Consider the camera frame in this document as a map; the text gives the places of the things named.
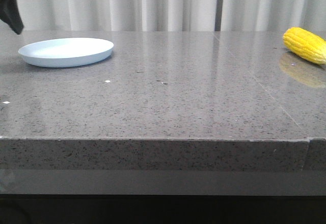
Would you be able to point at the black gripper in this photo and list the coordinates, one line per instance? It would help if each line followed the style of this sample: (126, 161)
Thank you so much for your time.
(10, 15)

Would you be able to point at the light blue round plate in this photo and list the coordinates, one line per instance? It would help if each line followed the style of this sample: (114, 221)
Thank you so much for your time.
(66, 52)

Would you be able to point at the yellow corn cob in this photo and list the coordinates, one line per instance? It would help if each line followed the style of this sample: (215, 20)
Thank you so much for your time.
(305, 44)

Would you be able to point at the white pleated curtain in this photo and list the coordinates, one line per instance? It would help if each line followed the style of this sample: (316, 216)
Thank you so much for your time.
(172, 15)

